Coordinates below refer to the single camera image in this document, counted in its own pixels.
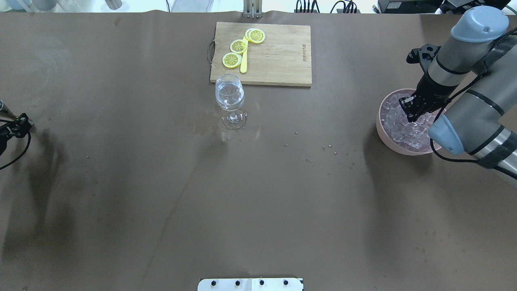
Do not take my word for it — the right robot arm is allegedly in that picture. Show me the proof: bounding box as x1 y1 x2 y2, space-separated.
399 6 517 187

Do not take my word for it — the steel jigger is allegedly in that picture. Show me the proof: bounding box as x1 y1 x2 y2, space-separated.
0 101 18 120

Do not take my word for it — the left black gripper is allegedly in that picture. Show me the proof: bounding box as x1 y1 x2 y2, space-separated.
0 114 34 156

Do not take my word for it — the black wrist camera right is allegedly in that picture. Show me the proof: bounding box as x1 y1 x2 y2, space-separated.
406 44 441 74

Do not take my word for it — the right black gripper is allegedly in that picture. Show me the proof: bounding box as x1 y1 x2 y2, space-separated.
399 74 453 123

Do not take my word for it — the black power adapter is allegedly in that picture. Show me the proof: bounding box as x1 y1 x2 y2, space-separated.
377 0 443 14

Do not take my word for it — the lemon slice middle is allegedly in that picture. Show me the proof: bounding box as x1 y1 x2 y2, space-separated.
229 39 248 55

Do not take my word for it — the yellow plastic knife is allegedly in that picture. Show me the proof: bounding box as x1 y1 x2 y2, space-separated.
240 36 249 74

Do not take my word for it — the lemon slice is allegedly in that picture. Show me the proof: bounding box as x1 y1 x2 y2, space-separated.
229 39 248 55
246 28 266 44
221 52 242 69

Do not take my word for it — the aluminium frame post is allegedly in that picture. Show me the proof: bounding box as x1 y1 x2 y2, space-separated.
242 0 263 19

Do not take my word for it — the clear wine glass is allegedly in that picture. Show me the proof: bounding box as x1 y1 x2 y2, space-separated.
215 74 247 129

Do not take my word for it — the pink bowl of ice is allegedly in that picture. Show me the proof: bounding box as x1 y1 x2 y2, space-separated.
376 89 438 156

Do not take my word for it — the bamboo cutting board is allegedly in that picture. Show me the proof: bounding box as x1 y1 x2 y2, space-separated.
210 22 313 88

